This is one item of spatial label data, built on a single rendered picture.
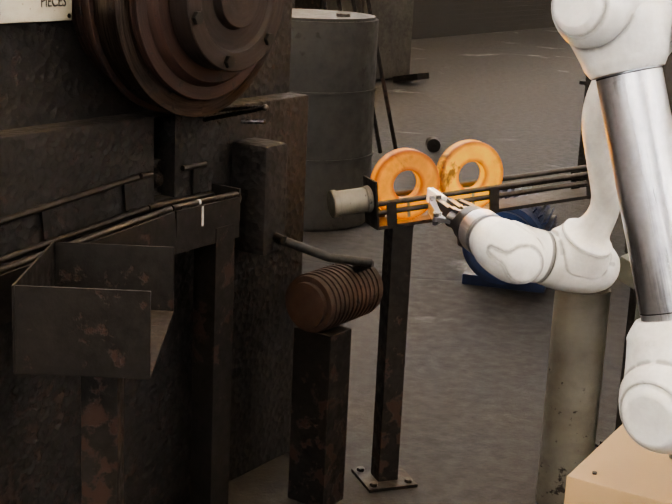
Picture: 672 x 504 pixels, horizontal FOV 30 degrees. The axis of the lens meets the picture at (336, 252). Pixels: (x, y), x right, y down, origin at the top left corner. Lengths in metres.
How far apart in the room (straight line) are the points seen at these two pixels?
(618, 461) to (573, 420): 0.68
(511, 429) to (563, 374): 0.57
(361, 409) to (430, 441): 0.26
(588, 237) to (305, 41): 2.91
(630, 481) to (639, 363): 0.23
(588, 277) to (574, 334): 0.38
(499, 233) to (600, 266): 0.21
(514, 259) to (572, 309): 0.50
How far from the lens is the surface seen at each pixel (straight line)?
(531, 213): 4.44
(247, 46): 2.41
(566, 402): 2.80
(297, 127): 2.86
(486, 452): 3.17
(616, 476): 2.09
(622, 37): 1.90
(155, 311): 2.13
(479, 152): 2.81
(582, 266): 2.36
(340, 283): 2.66
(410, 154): 2.74
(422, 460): 3.10
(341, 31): 5.13
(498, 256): 2.28
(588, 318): 2.74
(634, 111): 1.92
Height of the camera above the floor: 1.25
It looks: 15 degrees down
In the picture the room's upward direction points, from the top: 3 degrees clockwise
